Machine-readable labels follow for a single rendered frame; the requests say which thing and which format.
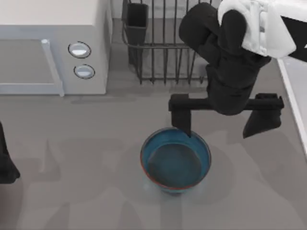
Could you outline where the blue bowl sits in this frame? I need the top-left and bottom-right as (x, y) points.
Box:
(140, 127), (213, 195)

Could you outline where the pale microwave oven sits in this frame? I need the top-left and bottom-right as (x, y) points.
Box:
(0, 0), (114, 97)

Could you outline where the black utensil holder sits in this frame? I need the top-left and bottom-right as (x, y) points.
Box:
(122, 1), (150, 45)

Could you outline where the small round microwave knob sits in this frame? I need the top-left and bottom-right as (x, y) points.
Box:
(73, 64), (95, 80)

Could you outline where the large round microwave knob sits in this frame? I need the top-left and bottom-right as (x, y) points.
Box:
(68, 41), (92, 59)

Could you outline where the microwave door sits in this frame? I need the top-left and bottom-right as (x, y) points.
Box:
(0, 39), (60, 93)

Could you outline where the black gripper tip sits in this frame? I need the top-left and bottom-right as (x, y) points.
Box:
(0, 121), (21, 185)

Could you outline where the dark wire dish rack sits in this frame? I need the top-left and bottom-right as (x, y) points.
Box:
(121, 0), (212, 85)

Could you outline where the microwave door handle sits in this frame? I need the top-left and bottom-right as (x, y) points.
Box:
(40, 39), (65, 97)

